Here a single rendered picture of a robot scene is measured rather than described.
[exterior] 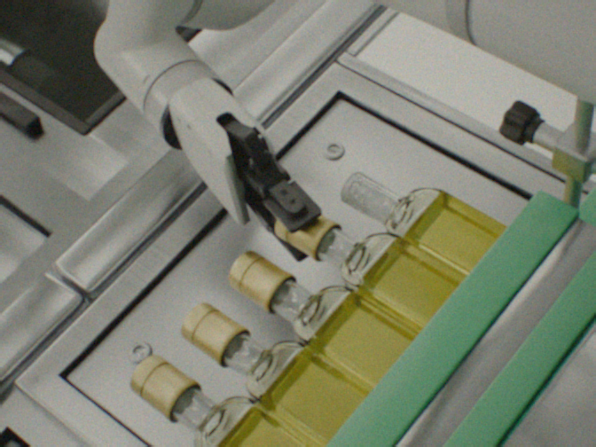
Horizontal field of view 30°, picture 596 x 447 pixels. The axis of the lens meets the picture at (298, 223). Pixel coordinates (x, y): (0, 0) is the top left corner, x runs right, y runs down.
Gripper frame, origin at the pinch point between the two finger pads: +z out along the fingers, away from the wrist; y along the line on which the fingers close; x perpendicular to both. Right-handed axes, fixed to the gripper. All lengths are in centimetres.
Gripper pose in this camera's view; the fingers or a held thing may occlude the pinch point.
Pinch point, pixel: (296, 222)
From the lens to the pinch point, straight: 91.4
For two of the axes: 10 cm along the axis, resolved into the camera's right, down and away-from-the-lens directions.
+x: 8.1, -5.4, 2.5
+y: -1.2, -5.6, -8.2
